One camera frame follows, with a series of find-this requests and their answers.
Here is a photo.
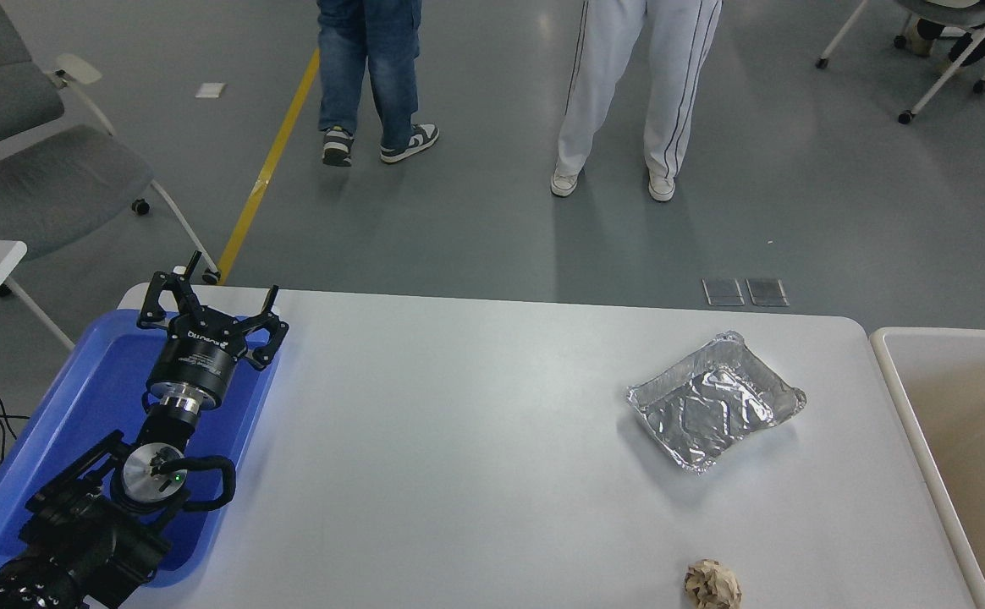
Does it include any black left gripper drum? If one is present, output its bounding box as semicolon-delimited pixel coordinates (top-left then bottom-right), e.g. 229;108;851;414
146;310;249;410

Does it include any blue plastic tray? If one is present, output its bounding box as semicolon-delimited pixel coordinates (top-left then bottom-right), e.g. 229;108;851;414
0;308;282;589

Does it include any person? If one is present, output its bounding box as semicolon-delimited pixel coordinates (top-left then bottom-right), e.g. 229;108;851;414
894;0;985;69
316;0;441;167
551;0;724;202

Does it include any silver foil tray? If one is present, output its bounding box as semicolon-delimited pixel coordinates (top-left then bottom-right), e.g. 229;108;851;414
626;330;807;475

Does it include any clear floor plate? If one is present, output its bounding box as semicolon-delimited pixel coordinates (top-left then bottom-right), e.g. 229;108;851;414
702;277;745;305
746;277;790;306

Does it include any crumpled tan paper ball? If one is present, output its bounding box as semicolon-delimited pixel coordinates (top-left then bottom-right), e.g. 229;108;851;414
684;559;743;609

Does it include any large pale bin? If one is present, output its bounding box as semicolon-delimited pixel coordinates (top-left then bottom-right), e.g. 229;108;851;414
869;326;985;609

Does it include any white-framed rolling chair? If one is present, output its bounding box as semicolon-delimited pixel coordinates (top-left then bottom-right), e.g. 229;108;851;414
816;0;985;125

